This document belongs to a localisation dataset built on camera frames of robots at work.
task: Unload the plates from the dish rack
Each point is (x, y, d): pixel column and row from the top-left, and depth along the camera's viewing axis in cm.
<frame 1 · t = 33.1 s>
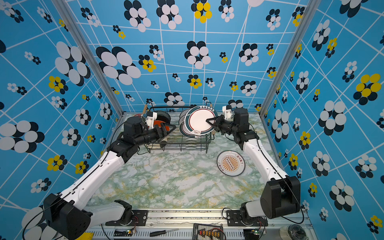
left hand: (173, 129, 71), fingers open
right hand: (206, 121, 76), fingers closed
white plate orange sunburst: (230, 163, 94), on the table
white plate red ring: (195, 118, 80), point 29 cm above the table

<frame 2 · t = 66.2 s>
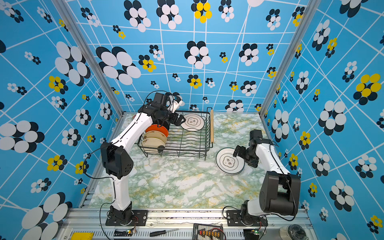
left hand: (179, 115, 89), fingers open
right hand: (242, 158, 87), fingers open
white plate green cloud outline: (228, 164, 91), point 3 cm above the table
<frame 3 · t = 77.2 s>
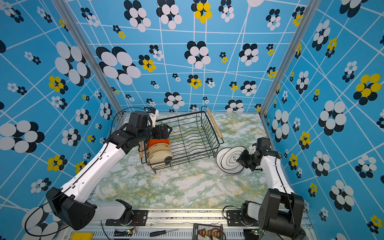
left hand: (165, 127, 75), fingers open
right hand: (239, 160, 85), fingers closed
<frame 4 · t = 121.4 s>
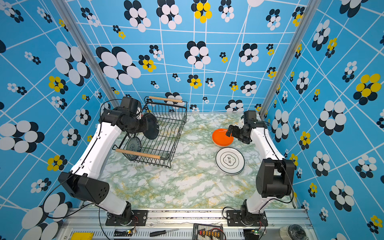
left hand: (147, 125, 78), fingers closed
right hand: (234, 135, 89), fingers open
white plate green rim: (230, 161, 93), point 3 cm above the table
black plate: (154, 127, 86), point 22 cm above the table
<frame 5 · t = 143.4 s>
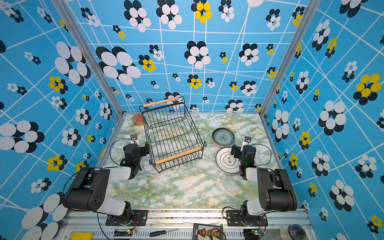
left hand: (139, 142, 93), fingers open
right hand: (243, 145, 93), fingers open
blue patterned grey plate: (223, 137, 104), point 3 cm above the table
